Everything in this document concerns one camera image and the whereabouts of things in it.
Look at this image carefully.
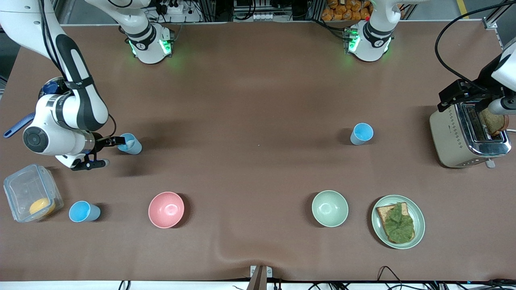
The round orange food piece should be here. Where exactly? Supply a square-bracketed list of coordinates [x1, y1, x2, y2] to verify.
[29, 197, 56, 218]

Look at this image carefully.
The pink bowl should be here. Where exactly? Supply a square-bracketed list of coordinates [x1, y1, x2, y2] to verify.
[148, 191, 185, 229]

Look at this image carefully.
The brown bread slice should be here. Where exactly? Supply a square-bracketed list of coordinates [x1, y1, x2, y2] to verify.
[376, 202, 416, 244]

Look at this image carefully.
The toast slice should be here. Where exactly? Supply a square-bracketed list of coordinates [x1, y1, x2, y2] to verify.
[480, 109, 510, 137]

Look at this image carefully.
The power strip with black plugs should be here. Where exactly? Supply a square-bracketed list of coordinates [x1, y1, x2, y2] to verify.
[155, 0, 186, 15]

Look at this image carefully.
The metal table clamp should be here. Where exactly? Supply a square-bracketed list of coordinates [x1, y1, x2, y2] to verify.
[249, 265, 273, 290]

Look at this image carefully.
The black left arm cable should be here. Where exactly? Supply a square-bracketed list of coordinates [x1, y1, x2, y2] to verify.
[434, 0, 516, 92]

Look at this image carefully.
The pale green bowl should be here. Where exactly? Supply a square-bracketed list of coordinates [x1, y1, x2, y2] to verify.
[312, 190, 349, 228]

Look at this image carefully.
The green lettuce leaf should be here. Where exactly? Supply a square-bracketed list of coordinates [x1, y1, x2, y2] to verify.
[383, 203, 415, 244]

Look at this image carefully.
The black saucepan with blue handle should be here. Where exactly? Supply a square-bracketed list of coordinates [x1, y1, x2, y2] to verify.
[3, 77, 69, 139]

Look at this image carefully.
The black cable loop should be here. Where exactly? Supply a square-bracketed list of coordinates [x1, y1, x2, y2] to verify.
[377, 265, 404, 284]

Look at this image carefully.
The clear plastic storage container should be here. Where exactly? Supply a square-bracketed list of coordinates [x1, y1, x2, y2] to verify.
[3, 164, 65, 223]

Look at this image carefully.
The pale green plate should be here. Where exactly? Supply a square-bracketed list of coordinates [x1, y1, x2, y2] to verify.
[371, 195, 426, 250]

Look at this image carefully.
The brown table cover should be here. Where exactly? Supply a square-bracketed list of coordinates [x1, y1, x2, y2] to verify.
[0, 21, 516, 282]

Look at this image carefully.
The beige and chrome toaster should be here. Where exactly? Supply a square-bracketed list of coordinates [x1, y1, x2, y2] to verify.
[429, 101, 512, 169]

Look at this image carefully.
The bag of orange buns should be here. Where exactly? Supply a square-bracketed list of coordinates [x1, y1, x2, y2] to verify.
[321, 0, 372, 22]

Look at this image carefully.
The glass lid with blue knob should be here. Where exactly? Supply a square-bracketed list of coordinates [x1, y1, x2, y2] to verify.
[39, 77, 67, 97]

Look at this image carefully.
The light blue plastic cup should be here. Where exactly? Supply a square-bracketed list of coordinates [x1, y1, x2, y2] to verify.
[117, 133, 143, 155]
[350, 123, 374, 146]
[69, 201, 101, 223]

